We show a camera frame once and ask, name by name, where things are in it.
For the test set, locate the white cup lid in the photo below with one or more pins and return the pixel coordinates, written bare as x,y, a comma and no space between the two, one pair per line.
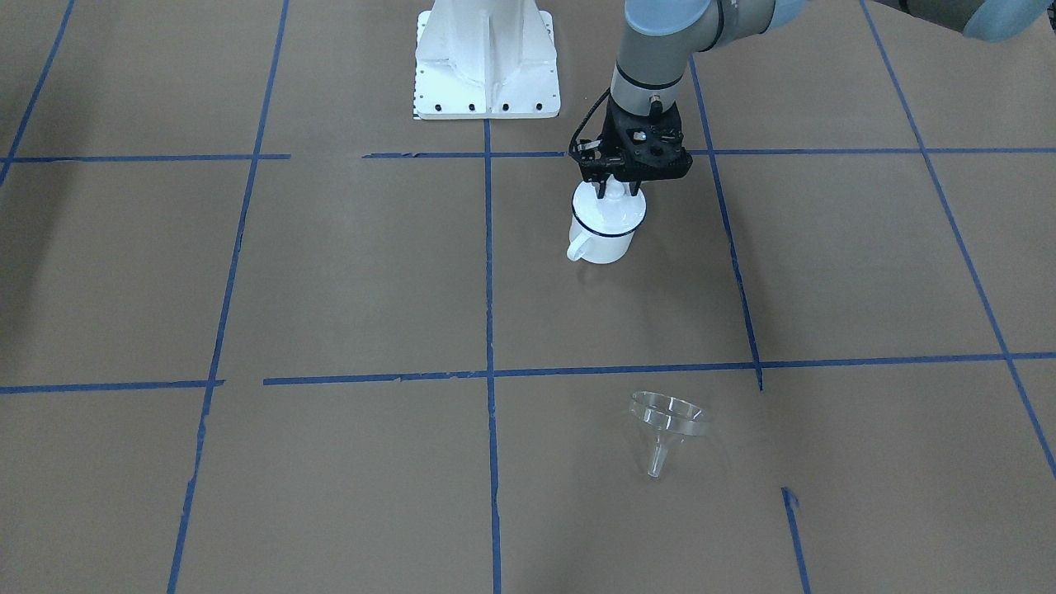
612,214

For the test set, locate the clear plastic funnel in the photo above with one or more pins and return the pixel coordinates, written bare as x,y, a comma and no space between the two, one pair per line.
669,422

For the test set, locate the white enamel cup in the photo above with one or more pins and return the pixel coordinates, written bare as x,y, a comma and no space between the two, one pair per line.
586,244

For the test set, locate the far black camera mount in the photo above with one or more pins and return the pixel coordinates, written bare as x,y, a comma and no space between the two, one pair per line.
652,150

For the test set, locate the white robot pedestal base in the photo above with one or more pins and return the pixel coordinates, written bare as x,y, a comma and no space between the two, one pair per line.
485,59

